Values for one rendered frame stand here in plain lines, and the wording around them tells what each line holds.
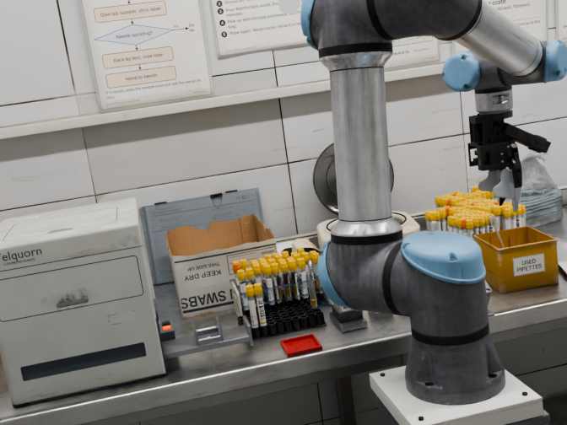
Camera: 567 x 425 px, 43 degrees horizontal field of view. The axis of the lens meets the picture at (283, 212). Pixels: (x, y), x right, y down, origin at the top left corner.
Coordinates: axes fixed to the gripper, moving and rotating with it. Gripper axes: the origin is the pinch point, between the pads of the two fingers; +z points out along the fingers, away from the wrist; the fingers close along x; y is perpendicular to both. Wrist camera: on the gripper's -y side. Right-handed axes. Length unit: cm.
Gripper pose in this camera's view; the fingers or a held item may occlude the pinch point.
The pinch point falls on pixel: (510, 202)
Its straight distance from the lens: 163.0
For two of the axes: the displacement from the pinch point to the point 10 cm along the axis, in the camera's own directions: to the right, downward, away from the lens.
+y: -9.8, 1.6, -1.1
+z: 1.3, 9.7, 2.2
